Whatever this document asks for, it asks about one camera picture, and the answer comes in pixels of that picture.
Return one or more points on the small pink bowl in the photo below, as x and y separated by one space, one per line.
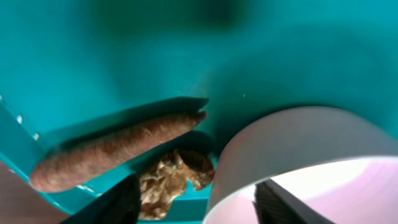
337 163

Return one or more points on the golden crumpled food scrap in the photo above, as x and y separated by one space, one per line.
168 179

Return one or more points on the teal plastic serving tray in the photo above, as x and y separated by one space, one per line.
72 70

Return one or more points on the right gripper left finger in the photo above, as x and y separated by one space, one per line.
119 205

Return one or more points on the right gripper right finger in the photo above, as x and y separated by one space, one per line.
275 205

